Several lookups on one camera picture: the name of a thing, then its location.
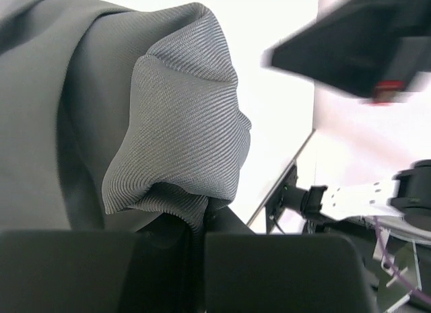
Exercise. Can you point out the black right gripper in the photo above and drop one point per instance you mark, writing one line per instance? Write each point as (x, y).
(371, 49)

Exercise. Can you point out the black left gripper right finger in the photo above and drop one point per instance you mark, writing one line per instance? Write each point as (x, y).
(249, 272)

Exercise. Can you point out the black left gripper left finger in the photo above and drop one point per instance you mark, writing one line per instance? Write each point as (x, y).
(99, 271)

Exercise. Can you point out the grey pleated skirt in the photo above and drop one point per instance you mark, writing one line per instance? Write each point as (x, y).
(109, 114)

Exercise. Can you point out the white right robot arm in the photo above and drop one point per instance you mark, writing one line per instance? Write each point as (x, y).
(388, 172)

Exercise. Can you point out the aluminium table frame rail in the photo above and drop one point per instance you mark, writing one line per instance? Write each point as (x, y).
(279, 180)

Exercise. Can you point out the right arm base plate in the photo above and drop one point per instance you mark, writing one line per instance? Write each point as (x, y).
(286, 195)

